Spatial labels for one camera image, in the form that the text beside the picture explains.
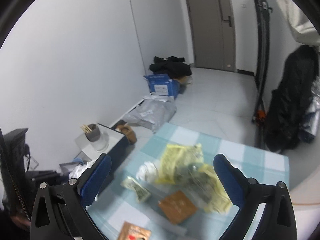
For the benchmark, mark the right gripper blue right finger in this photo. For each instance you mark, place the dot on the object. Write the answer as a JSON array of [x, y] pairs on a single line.
[[278, 218]]

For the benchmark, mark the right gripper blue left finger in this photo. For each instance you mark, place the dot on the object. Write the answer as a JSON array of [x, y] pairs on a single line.
[[59, 211]]

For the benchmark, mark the brown sachet with red dot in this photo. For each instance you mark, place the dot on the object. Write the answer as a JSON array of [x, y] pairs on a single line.
[[133, 232]]

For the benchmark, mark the small green printed wrapper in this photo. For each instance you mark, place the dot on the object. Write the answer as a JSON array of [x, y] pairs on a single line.
[[142, 194]]

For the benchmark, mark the white tissue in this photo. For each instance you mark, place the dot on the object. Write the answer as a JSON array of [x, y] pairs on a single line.
[[148, 172]]

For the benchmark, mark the brown square sachet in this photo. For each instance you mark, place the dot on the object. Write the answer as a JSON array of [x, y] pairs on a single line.
[[177, 207]]

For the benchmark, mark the black monitor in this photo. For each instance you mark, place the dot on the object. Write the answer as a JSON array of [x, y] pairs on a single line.
[[13, 150]]

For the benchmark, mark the yellow snack wrapper right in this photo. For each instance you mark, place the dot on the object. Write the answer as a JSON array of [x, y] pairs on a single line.
[[205, 188]]

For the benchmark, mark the yellow snack wrapper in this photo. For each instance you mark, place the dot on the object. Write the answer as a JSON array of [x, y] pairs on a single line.
[[205, 188], [178, 162]]

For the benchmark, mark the grey cup with chopsticks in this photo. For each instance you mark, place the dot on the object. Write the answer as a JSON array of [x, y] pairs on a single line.
[[95, 136]]

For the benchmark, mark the white box side table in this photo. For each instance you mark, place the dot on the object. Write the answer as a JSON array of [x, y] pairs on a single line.
[[116, 150]]

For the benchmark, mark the brown slipper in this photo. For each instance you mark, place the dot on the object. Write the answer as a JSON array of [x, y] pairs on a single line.
[[128, 132]]

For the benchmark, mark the teal checkered tablecloth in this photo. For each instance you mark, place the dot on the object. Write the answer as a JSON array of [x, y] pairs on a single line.
[[117, 204]]

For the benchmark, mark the black hanging coat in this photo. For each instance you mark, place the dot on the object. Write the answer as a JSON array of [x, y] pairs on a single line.
[[291, 99]]

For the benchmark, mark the yellow snack wrapper left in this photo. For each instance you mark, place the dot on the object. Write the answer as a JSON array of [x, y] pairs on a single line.
[[178, 162]]

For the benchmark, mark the grey plastic mailer bag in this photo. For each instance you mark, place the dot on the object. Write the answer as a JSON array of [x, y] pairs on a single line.
[[152, 113]]

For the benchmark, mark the blue cardboard box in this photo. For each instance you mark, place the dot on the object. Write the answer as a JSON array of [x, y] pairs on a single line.
[[163, 85]]

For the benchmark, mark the black clothes pile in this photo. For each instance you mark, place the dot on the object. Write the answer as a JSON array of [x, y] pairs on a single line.
[[174, 67]]

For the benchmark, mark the white hanging bag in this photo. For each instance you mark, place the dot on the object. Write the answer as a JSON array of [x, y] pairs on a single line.
[[302, 30]]

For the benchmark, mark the grey apartment door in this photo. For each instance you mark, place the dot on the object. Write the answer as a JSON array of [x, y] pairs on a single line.
[[213, 34]]

